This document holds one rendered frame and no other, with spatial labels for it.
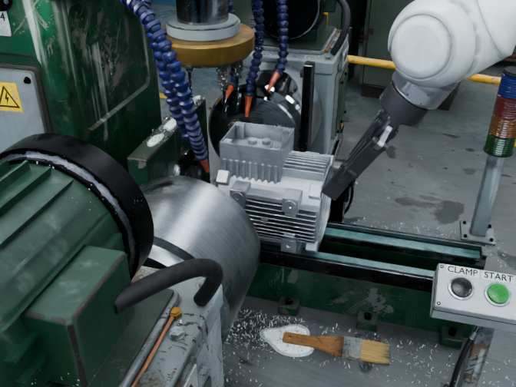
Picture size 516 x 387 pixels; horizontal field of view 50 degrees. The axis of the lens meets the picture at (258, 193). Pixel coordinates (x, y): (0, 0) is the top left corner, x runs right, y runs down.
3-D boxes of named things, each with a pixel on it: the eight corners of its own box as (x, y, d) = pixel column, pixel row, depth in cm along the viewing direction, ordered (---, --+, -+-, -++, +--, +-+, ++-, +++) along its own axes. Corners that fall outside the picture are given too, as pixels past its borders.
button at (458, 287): (448, 298, 81) (450, 293, 79) (449, 279, 82) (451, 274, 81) (470, 302, 80) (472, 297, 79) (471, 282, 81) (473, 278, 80)
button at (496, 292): (484, 304, 80) (487, 300, 78) (485, 285, 81) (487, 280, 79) (507, 308, 79) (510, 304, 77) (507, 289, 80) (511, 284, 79)
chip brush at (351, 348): (280, 348, 105) (280, 345, 105) (285, 329, 110) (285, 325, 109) (390, 366, 102) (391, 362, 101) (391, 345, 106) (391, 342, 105)
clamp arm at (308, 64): (295, 176, 122) (299, 64, 109) (298, 170, 124) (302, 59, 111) (310, 179, 121) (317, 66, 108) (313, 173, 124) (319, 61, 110)
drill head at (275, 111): (197, 191, 132) (190, 92, 119) (246, 123, 166) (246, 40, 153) (300, 206, 126) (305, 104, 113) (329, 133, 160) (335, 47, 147)
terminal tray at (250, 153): (219, 176, 107) (218, 143, 103) (237, 152, 115) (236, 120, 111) (279, 185, 104) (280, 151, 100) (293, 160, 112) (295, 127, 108)
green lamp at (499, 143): (484, 155, 123) (489, 137, 121) (483, 143, 128) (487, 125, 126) (513, 158, 122) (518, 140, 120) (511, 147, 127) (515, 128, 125)
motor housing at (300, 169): (215, 253, 111) (211, 170, 101) (244, 203, 127) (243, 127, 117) (312, 271, 106) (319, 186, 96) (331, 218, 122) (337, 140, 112)
